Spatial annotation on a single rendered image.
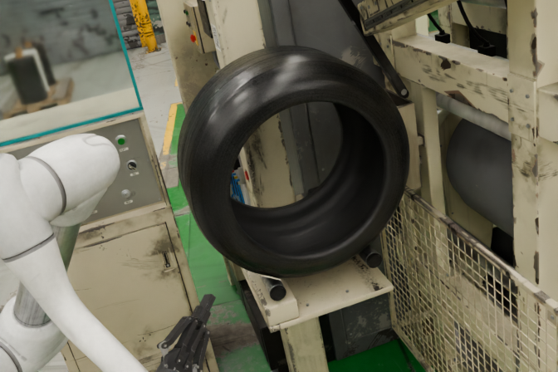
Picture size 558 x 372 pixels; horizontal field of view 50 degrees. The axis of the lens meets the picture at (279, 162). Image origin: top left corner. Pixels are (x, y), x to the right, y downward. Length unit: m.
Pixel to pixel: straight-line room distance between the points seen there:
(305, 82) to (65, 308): 0.70
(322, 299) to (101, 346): 0.73
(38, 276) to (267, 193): 0.89
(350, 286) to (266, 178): 0.42
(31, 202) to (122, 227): 1.09
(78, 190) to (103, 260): 1.08
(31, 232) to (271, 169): 0.89
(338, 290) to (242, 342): 1.25
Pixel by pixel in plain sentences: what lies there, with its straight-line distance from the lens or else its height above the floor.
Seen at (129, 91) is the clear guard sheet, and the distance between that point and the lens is 2.10.
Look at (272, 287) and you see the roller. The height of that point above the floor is 0.92.
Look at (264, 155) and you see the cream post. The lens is 1.83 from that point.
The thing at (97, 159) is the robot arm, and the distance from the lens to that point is 1.26.
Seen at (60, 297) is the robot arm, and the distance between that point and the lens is 1.21.
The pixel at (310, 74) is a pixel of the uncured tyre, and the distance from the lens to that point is 1.41.
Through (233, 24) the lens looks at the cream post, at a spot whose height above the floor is 1.55.
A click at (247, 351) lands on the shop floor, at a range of 2.86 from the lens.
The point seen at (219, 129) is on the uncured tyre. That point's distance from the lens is 1.38.
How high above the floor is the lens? 1.83
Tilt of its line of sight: 23 degrees down
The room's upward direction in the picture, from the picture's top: 11 degrees counter-clockwise
